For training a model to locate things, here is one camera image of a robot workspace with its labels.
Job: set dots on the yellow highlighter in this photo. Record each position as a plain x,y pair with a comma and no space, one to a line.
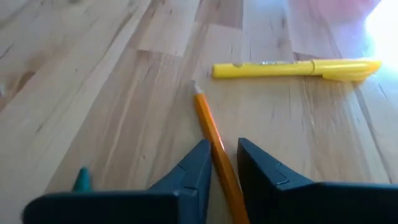
280,69

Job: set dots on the teal marker tip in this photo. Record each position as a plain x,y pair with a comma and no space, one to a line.
82,182

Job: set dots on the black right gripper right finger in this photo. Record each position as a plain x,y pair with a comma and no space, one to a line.
295,205

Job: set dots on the orange pencil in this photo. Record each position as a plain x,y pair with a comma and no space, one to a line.
214,133

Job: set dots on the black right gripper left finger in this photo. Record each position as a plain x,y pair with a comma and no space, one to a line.
174,202

